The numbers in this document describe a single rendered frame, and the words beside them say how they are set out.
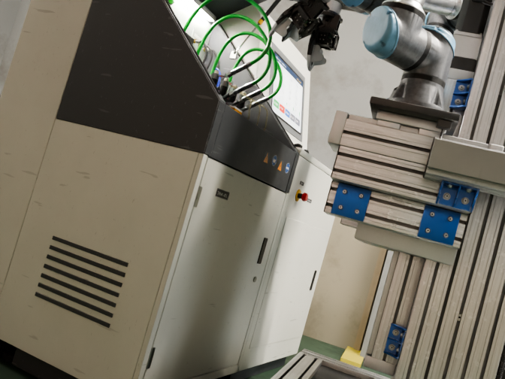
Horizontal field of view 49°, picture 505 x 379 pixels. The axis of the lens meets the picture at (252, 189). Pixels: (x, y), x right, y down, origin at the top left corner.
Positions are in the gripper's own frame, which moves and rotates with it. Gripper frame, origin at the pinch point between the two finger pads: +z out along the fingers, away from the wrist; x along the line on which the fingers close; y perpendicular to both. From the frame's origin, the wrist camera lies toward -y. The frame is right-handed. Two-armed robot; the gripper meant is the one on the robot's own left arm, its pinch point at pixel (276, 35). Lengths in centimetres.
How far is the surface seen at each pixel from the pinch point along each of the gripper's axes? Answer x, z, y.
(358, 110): 194, 56, -42
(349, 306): 175, 132, 69
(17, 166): -60, 77, 0
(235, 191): -20, 33, 42
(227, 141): -30.4, 19.7, 33.6
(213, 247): -27, 45, 55
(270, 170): 3.9, 31.6, 34.4
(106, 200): -52, 53, 31
